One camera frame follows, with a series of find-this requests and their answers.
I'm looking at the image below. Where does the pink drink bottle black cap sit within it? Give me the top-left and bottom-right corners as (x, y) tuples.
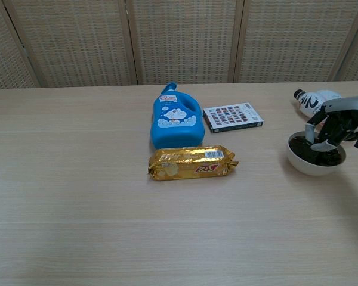
(292, 89), (342, 119)

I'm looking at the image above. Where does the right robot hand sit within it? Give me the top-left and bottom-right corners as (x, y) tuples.
(304, 94), (358, 155)

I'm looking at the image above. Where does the white bowl dark inside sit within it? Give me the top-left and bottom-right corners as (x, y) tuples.
(286, 130), (347, 176)

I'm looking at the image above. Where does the playing card box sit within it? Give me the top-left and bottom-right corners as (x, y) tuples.
(202, 102), (264, 134)

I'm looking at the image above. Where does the blue detergent bottle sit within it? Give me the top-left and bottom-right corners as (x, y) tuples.
(150, 83), (206, 150)

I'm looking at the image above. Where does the gold biscuit pack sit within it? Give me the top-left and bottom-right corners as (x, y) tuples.
(146, 145), (239, 182)

